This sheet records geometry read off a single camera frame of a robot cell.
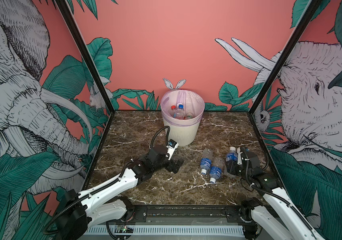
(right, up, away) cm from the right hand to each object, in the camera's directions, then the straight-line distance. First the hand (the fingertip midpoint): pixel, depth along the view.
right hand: (228, 161), depth 79 cm
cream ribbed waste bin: (-24, +20, 0) cm, 31 cm away
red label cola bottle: (-30, +32, +19) cm, 47 cm away
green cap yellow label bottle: (-19, +26, +19) cm, 38 cm away
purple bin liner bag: (-17, +34, +17) cm, 42 cm away
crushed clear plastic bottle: (+2, +3, -1) cm, 4 cm away
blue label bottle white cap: (-10, -2, +8) cm, 13 cm away
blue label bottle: (-5, -6, +4) cm, 9 cm away
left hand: (-28, +4, -3) cm, 28 cm away
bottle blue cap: (-26, +27, +16) cm, 41 cm away
